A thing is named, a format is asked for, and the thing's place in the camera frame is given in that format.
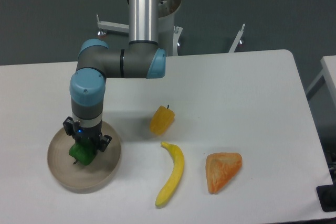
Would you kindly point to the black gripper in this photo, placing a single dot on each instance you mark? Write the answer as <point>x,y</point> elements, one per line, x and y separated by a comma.
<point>83,134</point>

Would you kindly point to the green toy bell pepper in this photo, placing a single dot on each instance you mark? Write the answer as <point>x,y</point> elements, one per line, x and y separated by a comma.
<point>83,152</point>

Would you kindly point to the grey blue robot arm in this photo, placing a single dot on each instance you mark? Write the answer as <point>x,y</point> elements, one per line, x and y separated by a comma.
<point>96,62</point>

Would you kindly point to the beige round plate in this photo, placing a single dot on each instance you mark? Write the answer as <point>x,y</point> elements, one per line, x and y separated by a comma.
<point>77,177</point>

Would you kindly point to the yellow toy bell pepper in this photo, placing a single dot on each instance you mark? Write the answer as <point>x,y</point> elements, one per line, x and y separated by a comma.
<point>162,120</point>

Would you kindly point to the yellow toy banana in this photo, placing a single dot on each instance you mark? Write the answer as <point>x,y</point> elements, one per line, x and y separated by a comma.
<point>169,188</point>

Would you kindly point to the orange triangular toy bread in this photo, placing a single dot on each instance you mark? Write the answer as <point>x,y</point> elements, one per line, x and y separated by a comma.
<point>220,168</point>

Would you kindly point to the black device at edge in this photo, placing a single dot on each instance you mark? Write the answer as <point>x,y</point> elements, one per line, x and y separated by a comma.
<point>326,195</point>

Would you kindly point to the white side table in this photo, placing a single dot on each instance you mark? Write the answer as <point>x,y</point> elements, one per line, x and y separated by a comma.
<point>325,76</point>

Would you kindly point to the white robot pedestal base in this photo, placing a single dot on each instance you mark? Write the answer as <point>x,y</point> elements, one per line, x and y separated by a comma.
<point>169,33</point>

